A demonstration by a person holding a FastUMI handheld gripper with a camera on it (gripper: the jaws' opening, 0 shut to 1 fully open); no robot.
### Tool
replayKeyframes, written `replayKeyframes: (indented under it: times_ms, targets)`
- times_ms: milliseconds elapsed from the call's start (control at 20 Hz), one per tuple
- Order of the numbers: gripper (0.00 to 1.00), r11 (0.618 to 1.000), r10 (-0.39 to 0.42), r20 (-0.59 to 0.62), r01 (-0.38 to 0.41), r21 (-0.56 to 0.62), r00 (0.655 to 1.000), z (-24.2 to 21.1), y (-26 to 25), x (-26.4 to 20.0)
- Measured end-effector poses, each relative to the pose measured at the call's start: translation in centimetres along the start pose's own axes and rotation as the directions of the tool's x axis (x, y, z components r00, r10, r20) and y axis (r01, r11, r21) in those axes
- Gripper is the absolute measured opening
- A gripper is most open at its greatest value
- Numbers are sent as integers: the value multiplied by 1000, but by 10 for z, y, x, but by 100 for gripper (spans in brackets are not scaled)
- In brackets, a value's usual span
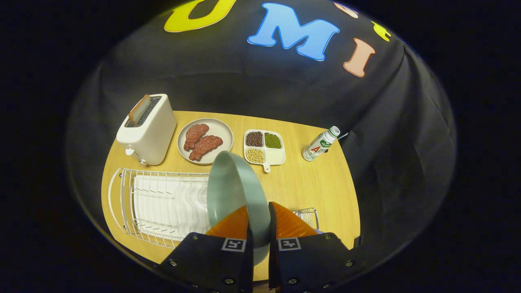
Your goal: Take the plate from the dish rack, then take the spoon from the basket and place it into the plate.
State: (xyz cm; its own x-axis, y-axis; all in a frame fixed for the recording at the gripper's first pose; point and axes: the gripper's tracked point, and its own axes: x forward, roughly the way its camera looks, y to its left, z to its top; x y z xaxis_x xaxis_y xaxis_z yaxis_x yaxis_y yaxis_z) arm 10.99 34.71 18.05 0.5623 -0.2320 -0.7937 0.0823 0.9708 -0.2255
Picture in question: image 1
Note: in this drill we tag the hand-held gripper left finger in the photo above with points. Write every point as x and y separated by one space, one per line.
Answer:
211 264

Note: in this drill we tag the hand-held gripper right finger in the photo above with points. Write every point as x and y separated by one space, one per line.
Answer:
273 264

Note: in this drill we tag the pale green plate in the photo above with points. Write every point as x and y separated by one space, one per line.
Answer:
232 187

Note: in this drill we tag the white divided dish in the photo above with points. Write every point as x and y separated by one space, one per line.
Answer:
276 156

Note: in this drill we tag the grey plate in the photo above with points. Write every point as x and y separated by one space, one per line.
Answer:
220 130

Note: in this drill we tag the white drip tray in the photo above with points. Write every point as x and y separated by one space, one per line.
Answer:
163 207

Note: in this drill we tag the pile of yellow soybeans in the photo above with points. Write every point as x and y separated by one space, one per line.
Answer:
255 156

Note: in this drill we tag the brown meat patty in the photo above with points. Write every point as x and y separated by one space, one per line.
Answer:
205 146
195 136

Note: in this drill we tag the pile of green beans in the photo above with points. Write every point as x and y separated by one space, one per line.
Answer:
272 141

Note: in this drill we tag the white drink bottle green cap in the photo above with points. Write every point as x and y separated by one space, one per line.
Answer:
319 146

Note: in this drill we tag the pile of dark red beans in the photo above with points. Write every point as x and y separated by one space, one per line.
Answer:
254 139

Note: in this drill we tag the white toaster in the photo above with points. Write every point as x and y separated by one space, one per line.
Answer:
150 134

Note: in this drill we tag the toast slice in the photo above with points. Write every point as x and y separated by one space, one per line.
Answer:
138 110

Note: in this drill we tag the black backdrop cloth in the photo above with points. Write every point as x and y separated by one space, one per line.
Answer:
244 81

